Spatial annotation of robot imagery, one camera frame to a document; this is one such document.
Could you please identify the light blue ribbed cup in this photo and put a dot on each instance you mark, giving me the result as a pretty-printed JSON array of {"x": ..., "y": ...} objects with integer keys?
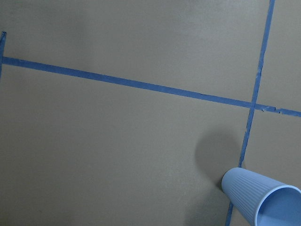
[{"x": 261, "y": 200}]

